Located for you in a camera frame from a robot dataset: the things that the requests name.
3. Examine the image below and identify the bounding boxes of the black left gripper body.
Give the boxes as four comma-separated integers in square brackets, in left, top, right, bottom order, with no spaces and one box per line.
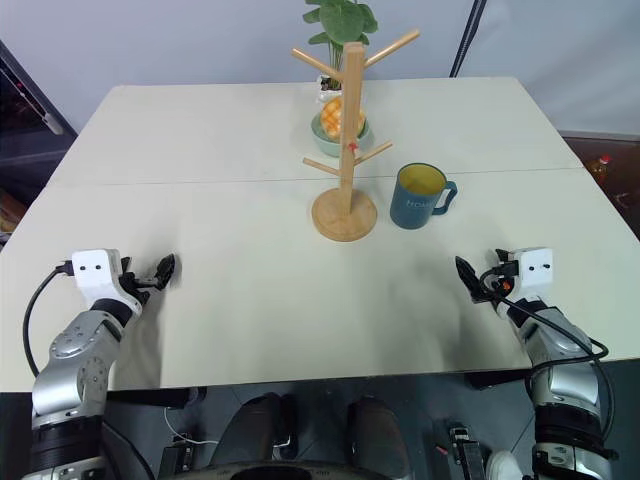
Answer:
[118,255,160,303]

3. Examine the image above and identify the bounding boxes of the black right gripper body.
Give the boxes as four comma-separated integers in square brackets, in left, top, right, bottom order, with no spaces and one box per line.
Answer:
[477,248,519,305]

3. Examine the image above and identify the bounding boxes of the wooden mug tree stand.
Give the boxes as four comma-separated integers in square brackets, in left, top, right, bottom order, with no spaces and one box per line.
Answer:
[291,28,422,243]

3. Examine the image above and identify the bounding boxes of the blue mug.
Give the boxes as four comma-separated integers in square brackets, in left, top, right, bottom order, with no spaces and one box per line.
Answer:
[389,162,459,231]

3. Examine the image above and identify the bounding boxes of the brown cardboard box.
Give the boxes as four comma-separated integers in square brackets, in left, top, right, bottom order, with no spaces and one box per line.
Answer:
[0,189,27,236]

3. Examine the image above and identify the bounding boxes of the black floor device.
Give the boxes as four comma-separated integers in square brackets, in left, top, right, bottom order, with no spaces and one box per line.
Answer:
[446,423,487,480]
[158,433,197,474]

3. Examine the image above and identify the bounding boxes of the bottle with red cap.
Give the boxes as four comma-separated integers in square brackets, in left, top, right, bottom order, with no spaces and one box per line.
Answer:
[590,154,614,185]

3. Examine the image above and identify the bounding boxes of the dark rounded shape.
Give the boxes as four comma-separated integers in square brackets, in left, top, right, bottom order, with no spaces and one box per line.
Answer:
[346,394,412,477]
[217,391,297,474]

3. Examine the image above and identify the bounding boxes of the white shoe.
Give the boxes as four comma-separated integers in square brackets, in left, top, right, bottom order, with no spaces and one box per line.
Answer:
[486,449,527,480]

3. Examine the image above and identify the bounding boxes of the light green bowl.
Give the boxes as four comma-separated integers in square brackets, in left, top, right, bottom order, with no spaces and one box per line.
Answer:
[310,110,376,159]

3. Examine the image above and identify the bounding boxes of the dark panel with grey bar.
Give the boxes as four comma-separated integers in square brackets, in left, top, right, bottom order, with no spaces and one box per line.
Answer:
[0,38,79,166]

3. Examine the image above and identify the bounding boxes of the yellow pineapple bun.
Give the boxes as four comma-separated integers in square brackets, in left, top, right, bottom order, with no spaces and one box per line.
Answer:
[319,97,369,142]

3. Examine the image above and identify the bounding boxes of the black slanted pole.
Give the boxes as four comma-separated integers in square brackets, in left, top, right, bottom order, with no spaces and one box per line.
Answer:
[447,0,489,79]

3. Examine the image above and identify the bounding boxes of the green plant in white pot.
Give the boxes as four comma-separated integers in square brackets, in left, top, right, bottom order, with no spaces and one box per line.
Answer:
[301,0,380,105]

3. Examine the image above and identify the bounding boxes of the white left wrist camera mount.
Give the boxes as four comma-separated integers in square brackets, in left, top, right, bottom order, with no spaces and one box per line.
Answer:
[70,248,143,317]

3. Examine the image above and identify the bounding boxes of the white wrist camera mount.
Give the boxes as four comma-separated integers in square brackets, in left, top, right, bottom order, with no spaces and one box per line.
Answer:
[70,248,143,317]
[497,246,554,321]

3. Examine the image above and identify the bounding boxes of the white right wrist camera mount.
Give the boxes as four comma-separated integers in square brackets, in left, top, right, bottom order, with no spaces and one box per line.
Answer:
[497,246,554,321]

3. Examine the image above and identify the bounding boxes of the black table bracket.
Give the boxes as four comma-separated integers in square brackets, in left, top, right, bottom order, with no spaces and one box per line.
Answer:
[463,368,532,392]
[105,386,207,412]

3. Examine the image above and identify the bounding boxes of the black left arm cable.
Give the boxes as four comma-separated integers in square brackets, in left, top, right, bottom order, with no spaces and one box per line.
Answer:
[23,261,76,379]

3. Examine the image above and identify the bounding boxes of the thin white floor cable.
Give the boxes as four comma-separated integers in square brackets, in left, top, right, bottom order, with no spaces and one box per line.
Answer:
[163,405,221,447]

